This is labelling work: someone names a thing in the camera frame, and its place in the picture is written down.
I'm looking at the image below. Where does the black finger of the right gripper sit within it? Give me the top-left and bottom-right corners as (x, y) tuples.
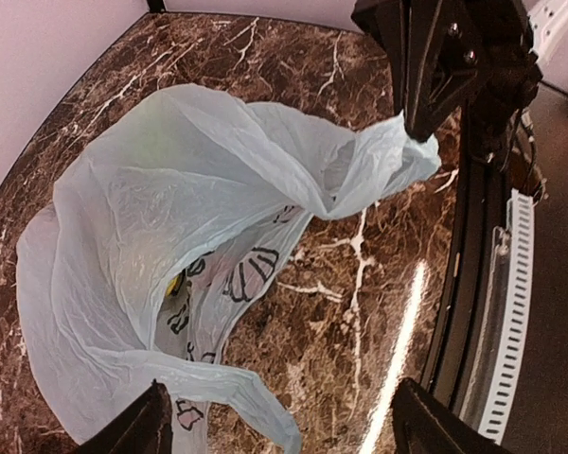
(351, 0), (478, 142)

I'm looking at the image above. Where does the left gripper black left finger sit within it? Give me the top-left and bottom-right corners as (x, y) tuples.
(78, 380), (173, 454)

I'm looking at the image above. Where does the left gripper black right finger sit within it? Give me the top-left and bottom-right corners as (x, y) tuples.
(391, 377), (508, 454)

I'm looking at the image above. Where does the white slotted cable duct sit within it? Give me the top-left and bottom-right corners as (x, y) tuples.
(478, 189), (535, 445)

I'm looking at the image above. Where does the left black frame post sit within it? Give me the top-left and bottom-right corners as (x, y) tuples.
(146, 0), (168, 13)

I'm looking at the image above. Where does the black front table rail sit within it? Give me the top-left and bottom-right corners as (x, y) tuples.
(420, 110), (510, 416)

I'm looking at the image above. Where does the light blue plastic bag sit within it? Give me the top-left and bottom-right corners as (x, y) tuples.
(16, 84), (441, 453)

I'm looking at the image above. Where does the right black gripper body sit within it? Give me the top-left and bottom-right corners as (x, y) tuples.
(442, 1), (542, 147)

